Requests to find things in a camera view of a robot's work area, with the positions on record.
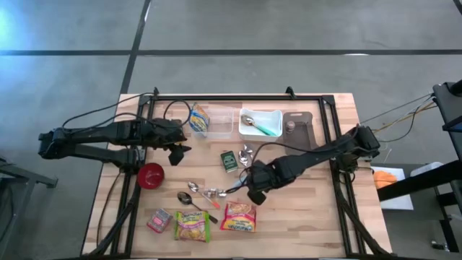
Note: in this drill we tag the white paper sheet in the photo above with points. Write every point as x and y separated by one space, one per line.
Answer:
397 204

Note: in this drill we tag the green ramen packet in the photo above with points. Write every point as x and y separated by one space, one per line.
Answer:
191 227

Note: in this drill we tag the red beef ramen packet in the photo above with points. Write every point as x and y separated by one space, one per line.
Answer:
238 216

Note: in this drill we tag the small glass saffron jar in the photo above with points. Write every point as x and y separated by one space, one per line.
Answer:
290 127

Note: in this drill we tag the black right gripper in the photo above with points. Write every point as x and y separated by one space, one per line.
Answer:
267 175

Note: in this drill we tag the red and black bowl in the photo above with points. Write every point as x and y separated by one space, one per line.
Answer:
149 176

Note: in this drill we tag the black beam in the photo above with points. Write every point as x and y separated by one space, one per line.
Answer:
415 184

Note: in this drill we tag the smoky grey plastic bin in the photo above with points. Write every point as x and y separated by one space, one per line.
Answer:
303 126

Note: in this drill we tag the white plastic bin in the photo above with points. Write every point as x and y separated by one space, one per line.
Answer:
270 117

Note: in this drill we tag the dark metal spoon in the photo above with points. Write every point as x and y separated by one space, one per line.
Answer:
185 198

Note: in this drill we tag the blue yellow ramen packet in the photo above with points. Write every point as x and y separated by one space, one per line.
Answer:
198 121

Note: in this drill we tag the green tin box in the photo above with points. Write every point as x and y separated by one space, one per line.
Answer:
229 161

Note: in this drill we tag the clear plastic bin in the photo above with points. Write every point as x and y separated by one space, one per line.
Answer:
222 122

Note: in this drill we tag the grey metal stand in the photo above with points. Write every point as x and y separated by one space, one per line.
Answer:
21 175

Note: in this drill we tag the small pink patterned box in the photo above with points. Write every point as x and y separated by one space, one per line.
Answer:
159 220

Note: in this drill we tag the small glass jar yellow label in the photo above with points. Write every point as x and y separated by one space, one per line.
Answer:
210 192

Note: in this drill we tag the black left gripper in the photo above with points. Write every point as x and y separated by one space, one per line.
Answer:
166 133

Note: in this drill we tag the black equipment cart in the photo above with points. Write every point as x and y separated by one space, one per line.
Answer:
449 108

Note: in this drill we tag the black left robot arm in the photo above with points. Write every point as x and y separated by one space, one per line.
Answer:
90 135

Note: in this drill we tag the black aluminium table frame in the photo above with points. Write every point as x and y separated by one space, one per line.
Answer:
252 97

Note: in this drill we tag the orange object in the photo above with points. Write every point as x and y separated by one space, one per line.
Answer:
384 179

